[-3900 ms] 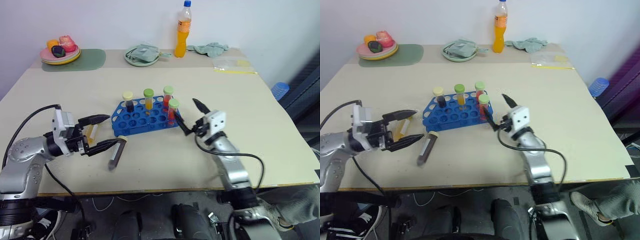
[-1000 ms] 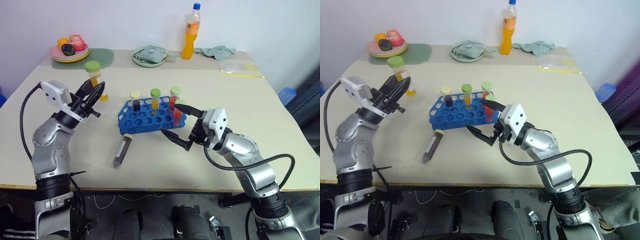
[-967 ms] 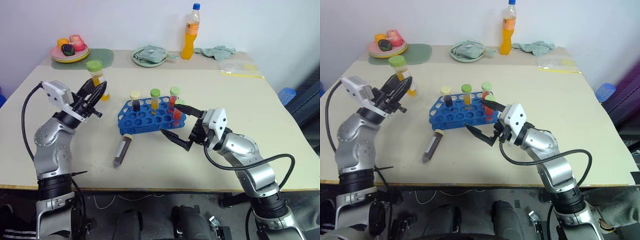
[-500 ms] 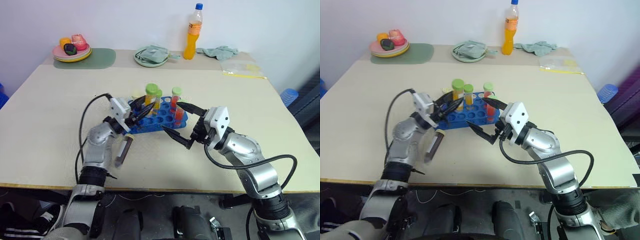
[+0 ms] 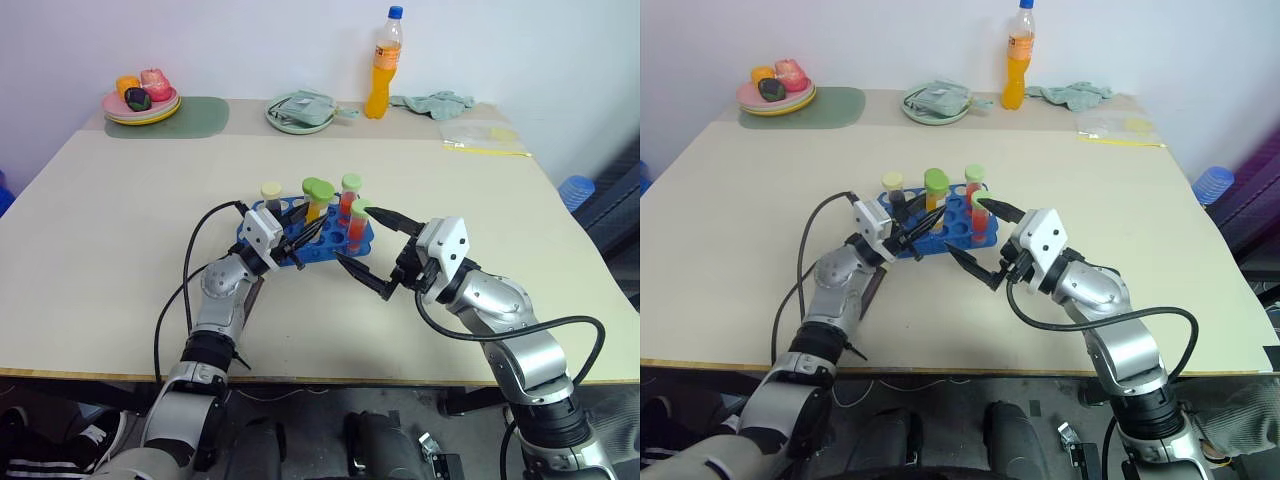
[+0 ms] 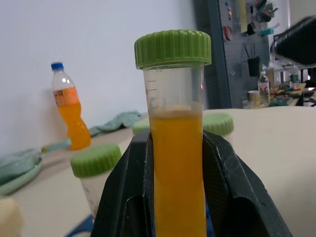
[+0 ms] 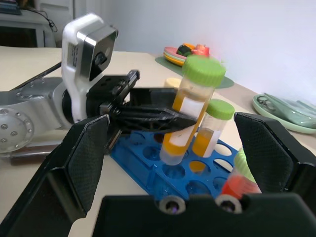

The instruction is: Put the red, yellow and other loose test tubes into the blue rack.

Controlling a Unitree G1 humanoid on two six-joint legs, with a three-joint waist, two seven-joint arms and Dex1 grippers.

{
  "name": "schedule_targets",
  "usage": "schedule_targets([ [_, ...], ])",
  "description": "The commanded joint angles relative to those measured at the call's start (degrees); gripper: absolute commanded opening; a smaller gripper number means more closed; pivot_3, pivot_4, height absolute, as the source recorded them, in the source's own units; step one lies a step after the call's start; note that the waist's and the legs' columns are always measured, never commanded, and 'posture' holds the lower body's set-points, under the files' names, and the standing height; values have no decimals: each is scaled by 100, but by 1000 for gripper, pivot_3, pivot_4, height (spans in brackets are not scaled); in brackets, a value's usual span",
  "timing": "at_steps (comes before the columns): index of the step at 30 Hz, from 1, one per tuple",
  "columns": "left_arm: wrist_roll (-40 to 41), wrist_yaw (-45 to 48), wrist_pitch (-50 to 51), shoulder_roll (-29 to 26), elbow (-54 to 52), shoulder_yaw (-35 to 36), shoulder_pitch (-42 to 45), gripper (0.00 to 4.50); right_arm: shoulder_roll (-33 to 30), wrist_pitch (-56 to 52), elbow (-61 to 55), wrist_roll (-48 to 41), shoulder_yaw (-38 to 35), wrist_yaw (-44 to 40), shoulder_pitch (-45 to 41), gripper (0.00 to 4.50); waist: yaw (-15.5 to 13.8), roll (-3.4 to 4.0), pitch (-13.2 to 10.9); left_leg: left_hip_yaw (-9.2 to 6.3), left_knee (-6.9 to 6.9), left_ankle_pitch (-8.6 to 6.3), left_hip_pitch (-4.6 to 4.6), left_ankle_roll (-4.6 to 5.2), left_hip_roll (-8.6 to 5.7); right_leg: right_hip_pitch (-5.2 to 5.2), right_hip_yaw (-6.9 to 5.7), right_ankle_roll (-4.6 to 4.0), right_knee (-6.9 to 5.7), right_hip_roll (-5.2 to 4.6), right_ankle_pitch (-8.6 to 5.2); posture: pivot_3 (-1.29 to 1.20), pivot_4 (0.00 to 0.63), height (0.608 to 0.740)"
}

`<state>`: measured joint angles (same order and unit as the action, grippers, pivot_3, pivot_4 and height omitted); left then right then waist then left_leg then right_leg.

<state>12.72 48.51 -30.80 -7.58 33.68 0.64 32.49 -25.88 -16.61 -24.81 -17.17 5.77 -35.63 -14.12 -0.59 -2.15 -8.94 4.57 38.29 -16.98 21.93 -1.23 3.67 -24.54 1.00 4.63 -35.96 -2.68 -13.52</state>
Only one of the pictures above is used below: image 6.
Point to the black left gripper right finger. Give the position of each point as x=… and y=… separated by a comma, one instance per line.
x=237, y=187

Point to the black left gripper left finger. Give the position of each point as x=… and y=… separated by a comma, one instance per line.
x=121, y=192

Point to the yellow liquid green-capped test tube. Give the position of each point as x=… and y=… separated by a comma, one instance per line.
x=176, y=158

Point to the clear green-capped test tube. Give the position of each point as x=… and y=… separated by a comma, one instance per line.
x=220, y=126
x=141, y=126
x=95, y=170

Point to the teal green cloth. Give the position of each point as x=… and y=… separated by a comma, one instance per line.
x=116, y=123

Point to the white paper cup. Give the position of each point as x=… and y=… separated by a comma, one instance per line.
x=254, y=98

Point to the orange soda bottle blue cap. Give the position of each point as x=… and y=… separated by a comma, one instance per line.
x=70, y=111

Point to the clear water bottle red label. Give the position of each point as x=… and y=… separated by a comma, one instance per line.
x=263, y=89

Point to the pale green tray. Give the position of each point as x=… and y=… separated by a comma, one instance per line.
x=17, y=170

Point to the black pen cup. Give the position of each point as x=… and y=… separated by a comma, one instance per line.
x=253, y=66

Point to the black monitor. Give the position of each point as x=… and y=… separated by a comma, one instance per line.
x=296, y=42

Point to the grey pegboard tool wall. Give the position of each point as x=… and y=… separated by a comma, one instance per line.
x=237, y=49

